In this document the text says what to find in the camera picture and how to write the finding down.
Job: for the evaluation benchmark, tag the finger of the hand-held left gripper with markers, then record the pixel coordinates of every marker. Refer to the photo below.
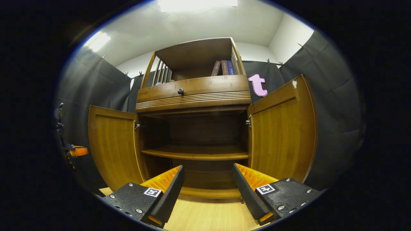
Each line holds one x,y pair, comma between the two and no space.
79,151

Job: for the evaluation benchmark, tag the small ceiling light panel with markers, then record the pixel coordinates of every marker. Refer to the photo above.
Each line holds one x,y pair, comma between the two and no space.
98,41

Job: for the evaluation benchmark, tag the metal door hinge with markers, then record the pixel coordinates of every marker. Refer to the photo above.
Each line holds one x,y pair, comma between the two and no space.
137,125
249,122

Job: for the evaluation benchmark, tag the wooden cabinet drawer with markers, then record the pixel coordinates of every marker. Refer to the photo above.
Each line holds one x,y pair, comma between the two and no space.
218,85

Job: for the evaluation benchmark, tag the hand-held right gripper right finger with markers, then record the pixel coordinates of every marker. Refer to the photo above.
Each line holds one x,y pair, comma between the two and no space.
247,195

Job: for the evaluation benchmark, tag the blue shelf book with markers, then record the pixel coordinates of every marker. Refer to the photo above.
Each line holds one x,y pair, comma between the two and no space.
231,67

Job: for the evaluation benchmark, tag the maroon shelf book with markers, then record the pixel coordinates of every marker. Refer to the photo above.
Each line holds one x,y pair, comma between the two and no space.
224,67

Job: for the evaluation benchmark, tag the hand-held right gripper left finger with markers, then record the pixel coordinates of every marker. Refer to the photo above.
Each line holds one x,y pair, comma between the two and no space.
168,199

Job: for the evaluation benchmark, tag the wooden shoe cabinet door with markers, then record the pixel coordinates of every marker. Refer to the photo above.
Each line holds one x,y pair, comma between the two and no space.
112,147
279,138

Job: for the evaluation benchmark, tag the black backdrop cloth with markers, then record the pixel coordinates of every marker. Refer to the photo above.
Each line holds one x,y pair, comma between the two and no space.
334,112

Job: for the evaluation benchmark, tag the wooden inner shelf board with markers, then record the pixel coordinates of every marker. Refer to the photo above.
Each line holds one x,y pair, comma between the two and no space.
196,152

